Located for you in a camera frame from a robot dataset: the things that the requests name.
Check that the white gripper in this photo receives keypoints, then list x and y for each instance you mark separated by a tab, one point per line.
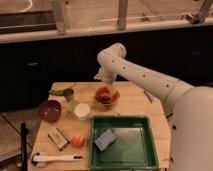
108	77

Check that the dark purple grapes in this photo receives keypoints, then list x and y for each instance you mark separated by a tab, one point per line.
106	99

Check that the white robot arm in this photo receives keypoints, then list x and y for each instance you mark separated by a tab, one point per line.
191	146

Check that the dark red bowl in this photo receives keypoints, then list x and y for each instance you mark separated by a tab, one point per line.
50	111

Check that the white round lid container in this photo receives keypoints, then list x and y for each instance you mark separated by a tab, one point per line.
82	111

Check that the dark small cup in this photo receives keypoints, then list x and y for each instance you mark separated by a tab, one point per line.
68	94

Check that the grey blue sponge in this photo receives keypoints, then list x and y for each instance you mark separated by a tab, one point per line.
105	139

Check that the green plastic tray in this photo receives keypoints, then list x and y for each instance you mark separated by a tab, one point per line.
134	147

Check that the orange fruit toy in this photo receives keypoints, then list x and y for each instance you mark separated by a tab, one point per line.
77	140

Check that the brown small box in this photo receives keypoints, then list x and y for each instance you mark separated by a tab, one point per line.
59	140

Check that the black pole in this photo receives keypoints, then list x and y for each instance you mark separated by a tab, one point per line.
24	162

